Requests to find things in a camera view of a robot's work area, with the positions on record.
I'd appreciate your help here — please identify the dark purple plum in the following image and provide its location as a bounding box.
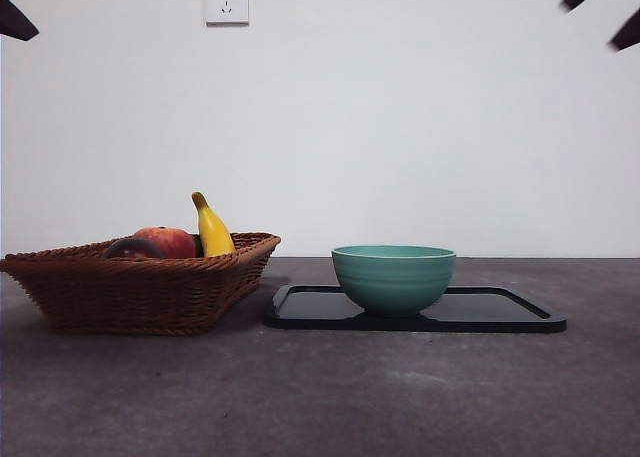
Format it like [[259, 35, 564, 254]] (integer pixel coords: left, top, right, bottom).
[[102, 236, 166, 260]]

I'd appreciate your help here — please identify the teal ribbed bowl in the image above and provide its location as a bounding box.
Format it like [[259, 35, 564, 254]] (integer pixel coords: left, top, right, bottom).
[[331, 244, 457, 319]]

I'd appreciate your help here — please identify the red yellow peach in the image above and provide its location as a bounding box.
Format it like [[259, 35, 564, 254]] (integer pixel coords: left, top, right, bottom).
[[132, 226, 197, 260]]

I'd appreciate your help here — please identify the yellow banana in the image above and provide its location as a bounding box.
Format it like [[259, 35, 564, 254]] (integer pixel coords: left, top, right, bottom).
[[191, 191, 237, 258]]

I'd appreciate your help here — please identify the brown wicker basket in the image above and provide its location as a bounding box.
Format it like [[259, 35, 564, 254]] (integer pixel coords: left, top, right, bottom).
[[0, 232, 282, 337]]

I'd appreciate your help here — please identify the dark rectangular tray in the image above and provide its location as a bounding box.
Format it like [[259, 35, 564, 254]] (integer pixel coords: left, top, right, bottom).
[[263, 283, 568, 335]]

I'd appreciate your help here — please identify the white wall socket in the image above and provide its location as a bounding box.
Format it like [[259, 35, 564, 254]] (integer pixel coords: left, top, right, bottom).
[[204, 0, 250, 27]]

